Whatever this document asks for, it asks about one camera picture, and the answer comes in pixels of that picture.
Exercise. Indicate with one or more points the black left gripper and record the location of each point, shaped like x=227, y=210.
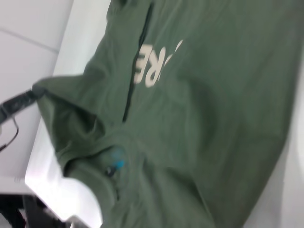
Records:
x=9, y=109

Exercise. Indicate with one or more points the dark green FREE t-shirt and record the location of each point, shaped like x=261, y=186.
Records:
x=190, y=118

